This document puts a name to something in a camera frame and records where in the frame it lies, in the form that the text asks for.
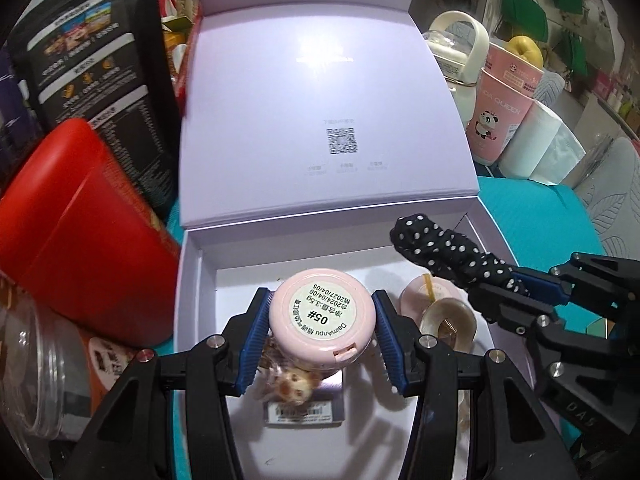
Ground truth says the white toilet paper roll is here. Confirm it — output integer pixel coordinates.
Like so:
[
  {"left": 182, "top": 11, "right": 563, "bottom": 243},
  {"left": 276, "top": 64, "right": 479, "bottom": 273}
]
[
  {"left": 530, "top": 122, "right": 586, "bottom": 186},
  {"left": 500, "top": 100, "right": 566, "bottom": 181}
]

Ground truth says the yellow packet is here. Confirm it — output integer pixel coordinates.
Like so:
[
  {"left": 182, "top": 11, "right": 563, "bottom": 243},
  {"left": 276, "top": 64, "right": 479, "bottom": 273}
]
[{"left": 162, "top": 15, "right": 195, "bottom": 58}]

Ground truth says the cream bottle with handle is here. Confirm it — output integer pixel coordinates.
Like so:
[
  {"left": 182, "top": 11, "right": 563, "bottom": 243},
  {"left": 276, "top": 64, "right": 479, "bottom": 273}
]
[{"left": 422, "top": 10, "right": 490, "bottom": 126}]

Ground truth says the black polka-dot scrunchie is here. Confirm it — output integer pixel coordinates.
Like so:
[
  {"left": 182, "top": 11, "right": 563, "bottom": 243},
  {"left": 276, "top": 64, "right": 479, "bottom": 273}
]
[{"left": 390, "top": 213, "right": 526, "bottom": 293}]

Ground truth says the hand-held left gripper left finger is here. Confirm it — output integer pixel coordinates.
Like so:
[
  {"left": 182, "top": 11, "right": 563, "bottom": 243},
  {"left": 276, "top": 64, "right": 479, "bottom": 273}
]
[{"left": 65, "top": 287, "right": 273, "bottom": 480}]

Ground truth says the lavender gift box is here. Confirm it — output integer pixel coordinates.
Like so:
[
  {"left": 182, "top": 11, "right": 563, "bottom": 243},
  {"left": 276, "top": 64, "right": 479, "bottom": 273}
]
[{"left": 172, "top": 0, "right": 518, "bottom": 480}]

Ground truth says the clear tape roll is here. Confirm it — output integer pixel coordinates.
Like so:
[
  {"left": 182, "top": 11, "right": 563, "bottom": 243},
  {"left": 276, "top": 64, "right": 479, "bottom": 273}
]
[{"left": 419, "top": 298, "right": 476, "bottom": 353}]

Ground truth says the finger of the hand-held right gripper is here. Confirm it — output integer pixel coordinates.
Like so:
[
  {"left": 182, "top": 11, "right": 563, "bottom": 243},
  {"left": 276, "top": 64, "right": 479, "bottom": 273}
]
[
  {"left": 471, "top": 282, "right": 608, "bottom": 361},
  {"left": 515, "top": 252, "right": 640, "bottom": 321}
]

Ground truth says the black snack bag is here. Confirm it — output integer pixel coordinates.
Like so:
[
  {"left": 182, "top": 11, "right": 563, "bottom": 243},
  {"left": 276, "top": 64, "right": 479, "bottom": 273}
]
[{"left": 10, "top": 0, "right": 181, "bottom": 226}]

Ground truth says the leaf patterned grey cloth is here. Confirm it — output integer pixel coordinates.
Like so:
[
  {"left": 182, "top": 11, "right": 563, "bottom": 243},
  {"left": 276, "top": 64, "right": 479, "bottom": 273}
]
[{"left": 585, "top": 132, "right": 640, "bottom": 261}]

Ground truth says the clear jar with brown label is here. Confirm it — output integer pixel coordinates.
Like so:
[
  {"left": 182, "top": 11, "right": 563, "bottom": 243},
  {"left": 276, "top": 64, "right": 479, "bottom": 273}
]
[{"left": 0, "top": 285, "right": 146, "bottom": 441}]

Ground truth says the red tin canister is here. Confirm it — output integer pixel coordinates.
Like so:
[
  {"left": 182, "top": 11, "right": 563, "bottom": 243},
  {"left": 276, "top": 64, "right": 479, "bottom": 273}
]
[{"left": 0, "top": 118, "right": 182, "bottom": 348}]

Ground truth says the yellow round object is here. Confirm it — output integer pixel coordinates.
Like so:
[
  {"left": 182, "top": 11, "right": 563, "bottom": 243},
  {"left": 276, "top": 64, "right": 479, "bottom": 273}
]
[{"left": 507, "top": 35, "right": 545, "bottom": 67}]

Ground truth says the pink panda cup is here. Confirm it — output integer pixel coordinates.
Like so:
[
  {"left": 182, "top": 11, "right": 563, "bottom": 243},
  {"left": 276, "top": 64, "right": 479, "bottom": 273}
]
[{"left": 466, "top": 42, "right": 543, "bottom": 166}]

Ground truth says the clear jar with purple label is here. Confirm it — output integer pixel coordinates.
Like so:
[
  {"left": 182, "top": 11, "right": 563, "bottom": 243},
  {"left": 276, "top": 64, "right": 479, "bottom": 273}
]
[{"left": 0, "top": 55, "right": 46, "bottom": 186}]

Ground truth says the red cardboard box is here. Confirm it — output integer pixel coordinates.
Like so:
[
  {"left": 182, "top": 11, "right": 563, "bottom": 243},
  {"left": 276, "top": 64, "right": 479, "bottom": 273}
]
[{"left": 172, "top": 0, "right": 203, "bottom": 116}]

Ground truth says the small doll charm packet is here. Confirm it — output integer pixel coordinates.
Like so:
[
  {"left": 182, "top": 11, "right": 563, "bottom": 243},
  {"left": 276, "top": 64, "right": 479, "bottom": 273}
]
[{"left": 252, "top": 335, "right": 321, "bottom": 406}]

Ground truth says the pink compact with white label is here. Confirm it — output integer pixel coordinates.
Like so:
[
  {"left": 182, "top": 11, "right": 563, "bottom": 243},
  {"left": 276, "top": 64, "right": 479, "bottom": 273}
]
[{"left": 268, "top": 268, "right": 376, "bottom": 372}]

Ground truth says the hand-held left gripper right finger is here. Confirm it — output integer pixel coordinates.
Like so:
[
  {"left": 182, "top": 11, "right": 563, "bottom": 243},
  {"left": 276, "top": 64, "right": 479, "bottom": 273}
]
[{"left": 371, "top": 289, "right": 561, "bottom": 480}]

